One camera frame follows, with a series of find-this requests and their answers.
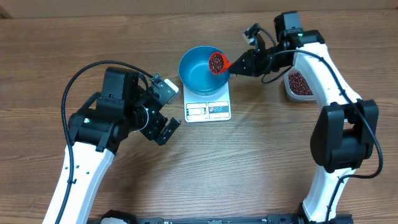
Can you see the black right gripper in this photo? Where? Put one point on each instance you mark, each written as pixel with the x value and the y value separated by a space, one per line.
pixel 250 67

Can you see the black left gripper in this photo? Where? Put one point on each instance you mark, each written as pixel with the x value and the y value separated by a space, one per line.
pixel 153 133

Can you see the red measuring scoop blue handle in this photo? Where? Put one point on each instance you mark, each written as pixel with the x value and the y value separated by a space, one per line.
pixel 227 63

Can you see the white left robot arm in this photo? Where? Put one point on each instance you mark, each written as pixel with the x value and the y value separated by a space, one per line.
pixel 83 170

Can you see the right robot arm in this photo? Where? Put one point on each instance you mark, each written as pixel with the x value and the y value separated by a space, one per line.
pixel 343 143

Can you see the red beans in scoop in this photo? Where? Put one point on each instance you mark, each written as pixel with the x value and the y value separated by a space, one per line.
pixel 216 63

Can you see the white kitchen scale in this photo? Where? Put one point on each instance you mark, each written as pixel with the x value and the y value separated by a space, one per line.
pixel 200 108

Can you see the blue bowl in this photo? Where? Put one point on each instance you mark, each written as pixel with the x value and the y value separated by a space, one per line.
pixel 195 74

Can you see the clear plastic container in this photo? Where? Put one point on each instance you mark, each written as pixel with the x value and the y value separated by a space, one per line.
pixel 292 96

